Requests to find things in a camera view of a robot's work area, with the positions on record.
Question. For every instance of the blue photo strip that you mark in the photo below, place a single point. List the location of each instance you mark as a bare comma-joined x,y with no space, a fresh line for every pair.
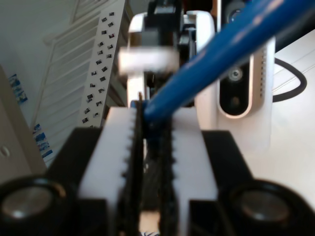
18,88

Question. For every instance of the white photo-covered panel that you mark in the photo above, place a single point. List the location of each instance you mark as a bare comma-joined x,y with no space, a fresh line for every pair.
97,73

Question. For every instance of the gripper camera bar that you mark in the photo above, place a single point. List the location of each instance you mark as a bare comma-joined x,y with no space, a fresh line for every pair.
236,86

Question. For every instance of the white slatted railing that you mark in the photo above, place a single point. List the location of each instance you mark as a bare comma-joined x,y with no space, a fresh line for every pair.
69,61

